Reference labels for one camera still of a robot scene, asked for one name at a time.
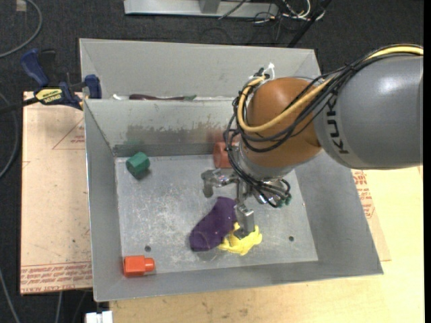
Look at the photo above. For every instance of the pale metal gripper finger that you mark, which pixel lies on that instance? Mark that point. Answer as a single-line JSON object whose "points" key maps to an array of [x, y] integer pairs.
{"points": [[213, 178], [246, 218]]}

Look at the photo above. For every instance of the red-brown block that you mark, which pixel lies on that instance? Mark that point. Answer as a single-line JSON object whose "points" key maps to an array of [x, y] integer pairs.
{"points": [[220, 156]]}

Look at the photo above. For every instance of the yellow toy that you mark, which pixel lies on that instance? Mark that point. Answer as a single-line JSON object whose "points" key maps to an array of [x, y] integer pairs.
{"points": [[244, 244]]}

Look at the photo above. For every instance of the purple cloth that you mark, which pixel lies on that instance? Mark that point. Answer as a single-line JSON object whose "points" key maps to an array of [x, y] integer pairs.
{"points": [[210, 229]]}

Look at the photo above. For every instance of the grey metal bin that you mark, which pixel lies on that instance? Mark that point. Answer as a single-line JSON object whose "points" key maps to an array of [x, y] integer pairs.
{"points": [[168, 207]]}

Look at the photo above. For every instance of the green hexagonal block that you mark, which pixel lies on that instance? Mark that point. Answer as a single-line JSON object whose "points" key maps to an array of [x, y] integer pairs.
{"points": [[138, 164]]}

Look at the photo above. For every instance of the orange block with round peg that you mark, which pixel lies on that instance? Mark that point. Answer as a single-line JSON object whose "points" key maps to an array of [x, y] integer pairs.
{"points": [[136, 265]]}

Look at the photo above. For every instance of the brown cardboard board, red print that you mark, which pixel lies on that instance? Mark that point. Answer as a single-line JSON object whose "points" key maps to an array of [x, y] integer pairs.
{"points": [[50, 187]]}

